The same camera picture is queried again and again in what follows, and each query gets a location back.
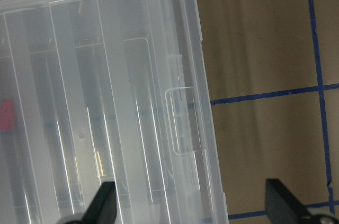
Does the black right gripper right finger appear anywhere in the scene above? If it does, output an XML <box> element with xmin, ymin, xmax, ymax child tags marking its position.
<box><xmin>265</xmin><ymin>178</ymin><xmax>338</xmax><ymax>224</ymax></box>

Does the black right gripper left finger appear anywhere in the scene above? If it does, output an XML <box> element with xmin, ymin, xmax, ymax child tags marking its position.
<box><xmin>58</xmin><ymin>182</ymin><xmax>118</xmax><ymax>224</ymax></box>

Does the clear plastic box lid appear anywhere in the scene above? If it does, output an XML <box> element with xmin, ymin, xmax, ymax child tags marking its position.
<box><xmin>1</xmin><ymin>0</ymin><xmax>229</xmax><ymax>223</ymax></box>

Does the red block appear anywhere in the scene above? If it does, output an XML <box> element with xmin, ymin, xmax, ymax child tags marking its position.
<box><xmin>0</xmin><ymin>99</ymin><xmax>15</xmax><ymax>132</ymax></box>

